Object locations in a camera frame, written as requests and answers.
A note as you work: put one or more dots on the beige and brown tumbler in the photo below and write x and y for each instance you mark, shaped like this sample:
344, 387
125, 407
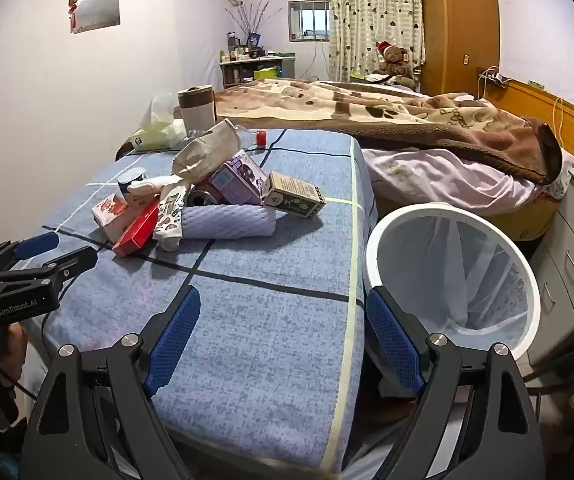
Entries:
197, 112

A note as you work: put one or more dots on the green tissue pack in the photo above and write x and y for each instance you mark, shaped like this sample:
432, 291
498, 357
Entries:
154, 137

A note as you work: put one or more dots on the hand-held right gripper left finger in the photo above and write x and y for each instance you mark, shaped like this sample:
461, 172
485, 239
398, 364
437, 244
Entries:
177, 340

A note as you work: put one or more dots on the brown printed blanket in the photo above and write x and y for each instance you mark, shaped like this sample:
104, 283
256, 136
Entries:
367, 110

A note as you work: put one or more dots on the mustard yellow mattress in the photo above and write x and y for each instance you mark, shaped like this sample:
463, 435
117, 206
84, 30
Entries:
527, 220

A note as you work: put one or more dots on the person's left hand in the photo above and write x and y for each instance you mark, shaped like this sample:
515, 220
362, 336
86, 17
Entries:
14, 355

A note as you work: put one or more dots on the white yogurt cup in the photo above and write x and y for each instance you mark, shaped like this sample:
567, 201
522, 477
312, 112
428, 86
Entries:
132, 177

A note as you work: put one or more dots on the brown teddy bear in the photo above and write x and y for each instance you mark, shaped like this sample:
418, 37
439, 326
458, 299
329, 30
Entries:
394, 62

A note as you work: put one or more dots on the purple carton box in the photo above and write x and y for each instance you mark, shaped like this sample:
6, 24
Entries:
237, 175

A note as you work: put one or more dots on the lavender textured foam sheet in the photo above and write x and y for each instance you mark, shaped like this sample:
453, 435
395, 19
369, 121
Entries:
227, 220

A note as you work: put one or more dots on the heart patterned curtain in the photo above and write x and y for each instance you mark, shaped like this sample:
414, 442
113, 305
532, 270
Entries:
367, 10

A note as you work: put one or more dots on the beige paper bag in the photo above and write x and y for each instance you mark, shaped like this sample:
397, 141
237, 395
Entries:
207, 152

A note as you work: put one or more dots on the cluttered desk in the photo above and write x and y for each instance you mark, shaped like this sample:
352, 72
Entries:
252, 62

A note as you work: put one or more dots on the pink bed sheet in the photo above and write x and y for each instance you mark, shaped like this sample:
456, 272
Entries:
442, 180

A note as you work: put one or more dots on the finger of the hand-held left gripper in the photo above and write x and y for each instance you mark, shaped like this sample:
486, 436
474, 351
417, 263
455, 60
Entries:
74, 262
39, 245

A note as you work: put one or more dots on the white and pink box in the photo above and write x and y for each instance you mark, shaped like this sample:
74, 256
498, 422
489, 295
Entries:
109, 215

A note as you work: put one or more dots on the red drink can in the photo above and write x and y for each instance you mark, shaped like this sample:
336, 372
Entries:
202, 197

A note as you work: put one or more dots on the white dark-patterned packet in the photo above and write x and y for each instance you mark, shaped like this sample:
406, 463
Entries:
169, 220

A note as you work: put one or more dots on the white round waste bin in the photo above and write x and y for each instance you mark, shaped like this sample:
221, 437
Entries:
417, 220

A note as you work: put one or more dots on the red box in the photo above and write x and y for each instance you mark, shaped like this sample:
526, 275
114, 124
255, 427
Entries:
137, 232

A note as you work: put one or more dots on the green floral carton box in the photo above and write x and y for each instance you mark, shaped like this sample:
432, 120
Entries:
292, 195

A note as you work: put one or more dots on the small window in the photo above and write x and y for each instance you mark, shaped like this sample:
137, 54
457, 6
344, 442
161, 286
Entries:
309, 20

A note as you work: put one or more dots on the red hanging ornament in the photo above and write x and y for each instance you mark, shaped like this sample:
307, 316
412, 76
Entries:
73, 15

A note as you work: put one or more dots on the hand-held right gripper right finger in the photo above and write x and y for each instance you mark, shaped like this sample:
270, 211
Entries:
392, 340

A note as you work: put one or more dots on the grey drawer cabinet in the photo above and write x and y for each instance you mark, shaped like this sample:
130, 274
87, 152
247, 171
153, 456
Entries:
567, 250

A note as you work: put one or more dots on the blue plaid table cloth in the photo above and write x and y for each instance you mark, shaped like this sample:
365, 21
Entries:
267, 310

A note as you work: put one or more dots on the vase of blossom branches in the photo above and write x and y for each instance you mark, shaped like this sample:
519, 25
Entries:
252, 22

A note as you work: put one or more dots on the wooden headboard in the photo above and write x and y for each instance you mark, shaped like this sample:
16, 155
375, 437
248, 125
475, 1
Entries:
527, 97

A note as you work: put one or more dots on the silver wall sheet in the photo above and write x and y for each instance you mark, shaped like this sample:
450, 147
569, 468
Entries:
97, 7

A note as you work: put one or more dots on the wooden wardrobe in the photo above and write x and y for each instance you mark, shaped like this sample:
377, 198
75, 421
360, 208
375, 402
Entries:
462, 25

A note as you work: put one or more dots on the clear red-label plastic bottle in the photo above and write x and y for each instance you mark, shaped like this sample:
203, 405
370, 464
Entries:
262, 138

